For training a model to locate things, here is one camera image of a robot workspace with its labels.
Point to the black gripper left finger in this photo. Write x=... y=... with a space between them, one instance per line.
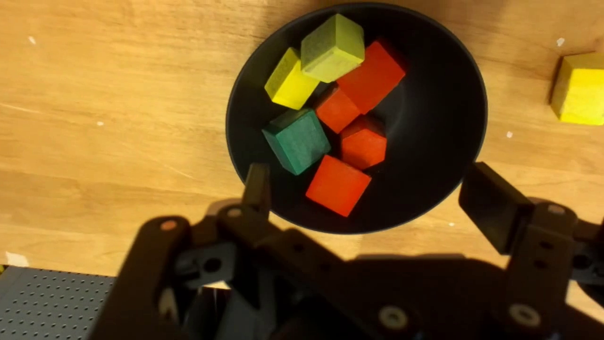
x=189 y=265

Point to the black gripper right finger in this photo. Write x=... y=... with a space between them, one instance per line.
x=540 y=265

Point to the red wooden block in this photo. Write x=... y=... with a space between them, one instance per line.
x=362 y=144
x=338 y=186
x=372 y=76
x=338 y=112

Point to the yellow wooden block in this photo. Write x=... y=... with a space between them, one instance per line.
x=289 y=86
x=581 y=91

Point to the black bowl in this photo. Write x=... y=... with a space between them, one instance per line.
x=427 y=125

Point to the dark perforated mounting plate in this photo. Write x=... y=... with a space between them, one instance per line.
x=43 y=305

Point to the lime green wooden block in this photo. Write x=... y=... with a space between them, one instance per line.
x=332 y=48

